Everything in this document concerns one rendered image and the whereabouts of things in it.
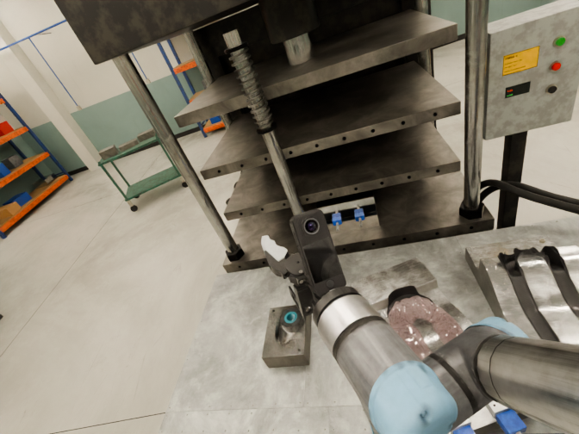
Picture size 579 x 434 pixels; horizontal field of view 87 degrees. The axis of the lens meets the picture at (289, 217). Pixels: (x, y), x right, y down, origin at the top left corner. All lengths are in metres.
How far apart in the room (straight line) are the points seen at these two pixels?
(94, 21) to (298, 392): 1.35
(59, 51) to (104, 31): 7.25
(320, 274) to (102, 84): 8.02
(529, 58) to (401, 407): 1.30
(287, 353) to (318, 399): 0.16
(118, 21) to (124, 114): 7.08
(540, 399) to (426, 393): 0.09
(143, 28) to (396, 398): 1.18
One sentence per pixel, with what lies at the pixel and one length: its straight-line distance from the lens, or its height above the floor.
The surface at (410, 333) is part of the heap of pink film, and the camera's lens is 1.02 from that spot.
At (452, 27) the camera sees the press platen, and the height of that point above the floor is 1.53.
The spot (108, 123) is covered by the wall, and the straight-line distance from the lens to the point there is 8.57.
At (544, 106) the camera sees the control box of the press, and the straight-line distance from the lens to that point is 1.56.
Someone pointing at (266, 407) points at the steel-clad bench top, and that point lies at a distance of 1.14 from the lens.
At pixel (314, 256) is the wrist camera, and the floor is 1.50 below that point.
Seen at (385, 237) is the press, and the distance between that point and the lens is 1.47.
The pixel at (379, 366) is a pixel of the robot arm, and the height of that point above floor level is 1.47.
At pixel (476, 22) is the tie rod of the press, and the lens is 1.22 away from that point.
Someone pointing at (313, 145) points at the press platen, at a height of 1.27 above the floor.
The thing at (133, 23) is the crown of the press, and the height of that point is 1.87.
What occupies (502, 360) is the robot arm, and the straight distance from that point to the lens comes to 0.40.
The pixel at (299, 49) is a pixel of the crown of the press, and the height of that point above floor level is 1.59.
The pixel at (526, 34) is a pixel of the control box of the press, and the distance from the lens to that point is 1.43.
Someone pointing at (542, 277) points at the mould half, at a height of 0.92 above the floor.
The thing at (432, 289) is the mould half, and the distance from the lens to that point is 1.15.
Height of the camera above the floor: 1.78
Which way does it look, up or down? 34 degrees down
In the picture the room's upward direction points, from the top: 22 degrees counter-clockwise
